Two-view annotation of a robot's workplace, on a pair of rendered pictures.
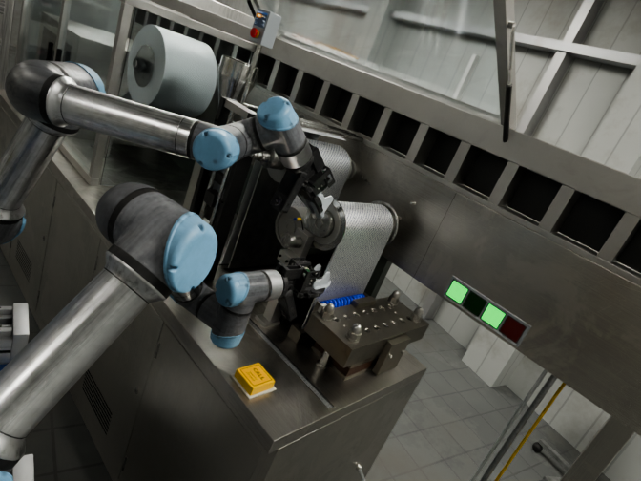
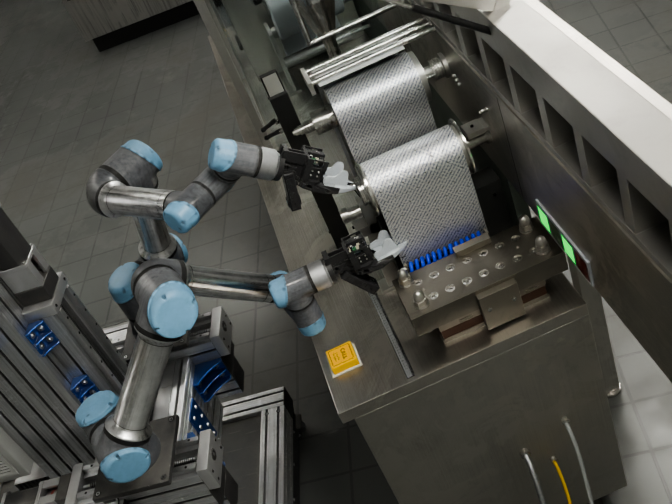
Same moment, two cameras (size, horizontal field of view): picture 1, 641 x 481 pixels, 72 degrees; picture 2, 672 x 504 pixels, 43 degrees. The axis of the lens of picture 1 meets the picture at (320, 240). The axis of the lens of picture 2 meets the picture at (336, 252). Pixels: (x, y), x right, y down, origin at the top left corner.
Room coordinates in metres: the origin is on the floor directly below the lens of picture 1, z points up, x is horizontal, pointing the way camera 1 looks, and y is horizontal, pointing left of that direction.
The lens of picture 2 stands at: (0.00, -1.31, 2.47)
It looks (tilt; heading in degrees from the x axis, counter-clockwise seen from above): 38 degrees down; 53
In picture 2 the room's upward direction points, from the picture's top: 25 degrees counter-clockwise
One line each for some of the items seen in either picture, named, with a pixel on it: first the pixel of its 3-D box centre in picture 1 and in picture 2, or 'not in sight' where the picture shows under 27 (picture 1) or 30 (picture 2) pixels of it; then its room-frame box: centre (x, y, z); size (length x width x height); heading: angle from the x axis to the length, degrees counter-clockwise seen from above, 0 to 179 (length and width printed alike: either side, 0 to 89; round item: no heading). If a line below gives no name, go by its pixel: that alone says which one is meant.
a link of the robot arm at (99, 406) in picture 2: not in sight; (105, 420); (0.42, 0.46, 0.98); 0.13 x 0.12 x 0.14; 68
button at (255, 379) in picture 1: (255, 378); (342, 357); (0.87, 0.02, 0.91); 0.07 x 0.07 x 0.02; 52
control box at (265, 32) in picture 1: (262, 28); not in sight; (1.52, 0.42, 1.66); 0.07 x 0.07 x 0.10; 52
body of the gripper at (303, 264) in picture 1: (293, 279); (349, 259); (1.03, 0.03, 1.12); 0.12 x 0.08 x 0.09; 142
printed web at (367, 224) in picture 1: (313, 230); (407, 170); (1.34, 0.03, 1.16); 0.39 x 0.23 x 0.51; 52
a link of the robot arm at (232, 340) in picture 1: (225, 319); (304, 310); (0.91, 0.14, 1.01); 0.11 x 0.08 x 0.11; 68
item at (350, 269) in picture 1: (349, 274); (436, 221); (1.22, -0.12, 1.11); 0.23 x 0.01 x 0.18; 142
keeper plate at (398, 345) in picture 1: (392, 355); (501, 305); (1.13, -0.32, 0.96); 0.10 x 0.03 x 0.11; 142
